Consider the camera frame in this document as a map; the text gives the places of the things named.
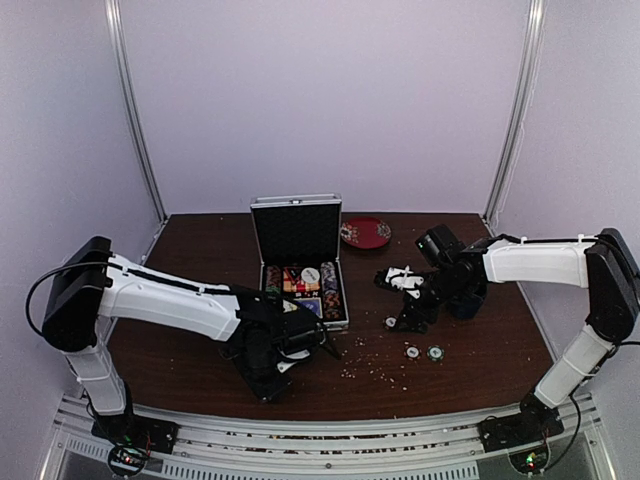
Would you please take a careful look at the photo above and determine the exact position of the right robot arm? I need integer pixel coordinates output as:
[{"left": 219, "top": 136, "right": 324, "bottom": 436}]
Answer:
[{"left": 374, "top": 225, "right": 639, "bottom": 442}]

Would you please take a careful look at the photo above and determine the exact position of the front aluminium rail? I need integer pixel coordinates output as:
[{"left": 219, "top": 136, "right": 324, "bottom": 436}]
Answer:
[{"left": 36, "top": 394, "right": 622, "bottom": 479}]

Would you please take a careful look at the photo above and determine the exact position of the purple small blind button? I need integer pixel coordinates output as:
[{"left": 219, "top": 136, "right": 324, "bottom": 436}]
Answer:
[{"left": 296, "top": 298, "right": 323, "bottom": 319}]

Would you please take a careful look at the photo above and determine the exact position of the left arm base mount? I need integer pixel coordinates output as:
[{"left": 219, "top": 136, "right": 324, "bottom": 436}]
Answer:
[{"left": 91, "top": 415, "right": 179, "bottom": 477}]

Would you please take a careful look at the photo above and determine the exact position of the green poker chip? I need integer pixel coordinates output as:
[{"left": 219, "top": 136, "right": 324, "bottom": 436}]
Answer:
[{"left": 426, "top": 345, "right": 445, "bottom": 362}]

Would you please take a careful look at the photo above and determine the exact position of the black white poker chip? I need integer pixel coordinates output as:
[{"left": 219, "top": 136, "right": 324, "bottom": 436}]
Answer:
[{"left": 404, "top": 345, "right": 421, "bottom": 360}]

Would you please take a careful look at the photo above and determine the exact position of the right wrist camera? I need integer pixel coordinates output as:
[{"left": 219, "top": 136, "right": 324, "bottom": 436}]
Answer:
[{"left": 374, "top": 266, "right": 425, "bottom": 298}]

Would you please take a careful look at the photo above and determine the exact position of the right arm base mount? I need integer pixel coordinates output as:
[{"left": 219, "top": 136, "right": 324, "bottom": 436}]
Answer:
[{"left": 478, "top": 413, "right": 565, "bottom": 476}]

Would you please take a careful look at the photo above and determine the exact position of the red black poker chip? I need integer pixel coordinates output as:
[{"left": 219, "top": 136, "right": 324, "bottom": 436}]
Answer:
[{"left": 383, "top": 316, "right": 397, "bottom": 330}]

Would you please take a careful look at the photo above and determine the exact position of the blue yellow card deck box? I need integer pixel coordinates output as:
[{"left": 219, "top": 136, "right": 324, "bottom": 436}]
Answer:
[{"left": 283, "top": 299, "right": 323, "bottom": 321}]

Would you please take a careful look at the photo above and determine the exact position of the red decorated plate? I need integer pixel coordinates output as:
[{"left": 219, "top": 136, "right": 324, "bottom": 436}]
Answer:
[{"left": 340, "top": 216, "right": 392, "bottom": 250}]

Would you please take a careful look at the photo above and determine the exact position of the chip row in case right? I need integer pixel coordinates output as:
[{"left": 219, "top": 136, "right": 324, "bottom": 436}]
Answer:
[{"left": 321, "top": 262, "right": 344, "bottom": 320}]

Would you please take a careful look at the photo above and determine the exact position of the aluminium poker case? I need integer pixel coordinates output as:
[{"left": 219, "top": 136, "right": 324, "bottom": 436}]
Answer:
[{"left": 251, "top": 193, "right": 349, "bottom": 331}]

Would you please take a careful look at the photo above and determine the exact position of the right aluminium frame post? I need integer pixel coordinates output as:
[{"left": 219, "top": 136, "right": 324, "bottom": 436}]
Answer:
[{"left": 483, "top": 0, "right": 546, "bottom": 229}]

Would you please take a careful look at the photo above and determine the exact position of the dark blue mug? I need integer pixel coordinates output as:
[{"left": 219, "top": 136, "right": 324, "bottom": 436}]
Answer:
[{"left": 447, "top": 293, "right": 486, "bottom": 320}]

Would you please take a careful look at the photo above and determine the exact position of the chip row in case left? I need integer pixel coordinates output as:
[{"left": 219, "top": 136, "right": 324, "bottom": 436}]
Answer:
[{"left": 265, "top": 265, "right": 282, "bottom": 295}]

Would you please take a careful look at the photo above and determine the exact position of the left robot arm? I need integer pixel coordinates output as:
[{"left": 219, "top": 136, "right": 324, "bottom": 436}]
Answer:
[{"left": 25, "top": 236, "right": 340, "bottom": 444}]

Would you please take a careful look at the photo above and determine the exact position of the left aluminium frame post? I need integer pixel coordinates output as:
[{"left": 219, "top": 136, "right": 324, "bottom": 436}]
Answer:
[{"left": 104, "top": 0, "right": 168, "bottom": 223}]

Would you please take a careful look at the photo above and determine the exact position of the chip row in case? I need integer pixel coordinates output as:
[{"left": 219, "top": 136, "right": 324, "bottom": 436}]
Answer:
[
  {"left": 265, "top": 265, "right": 282, "bottom": 295},
  {"left": 321, "top": 262, "right": 344, "bottom": 320}
]

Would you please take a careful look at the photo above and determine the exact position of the red card deck box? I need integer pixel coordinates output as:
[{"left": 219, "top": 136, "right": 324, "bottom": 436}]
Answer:
[{"left": 282, "top": 266, "right": 321, "bottom": 293}]

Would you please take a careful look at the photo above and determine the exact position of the aluminium frame post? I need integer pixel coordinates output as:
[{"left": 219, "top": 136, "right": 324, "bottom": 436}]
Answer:
[
  {"left": 483, "top": 0, "right": 546, "bottom": 229},
  {"left": 104, "top": 0, "right": 168, "bottom": 223}
]

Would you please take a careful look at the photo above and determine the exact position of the white dealer button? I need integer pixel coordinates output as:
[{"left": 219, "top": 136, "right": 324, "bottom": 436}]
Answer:
[{"left": 300, "top": 267, "right": 321, "bottom": 284}]

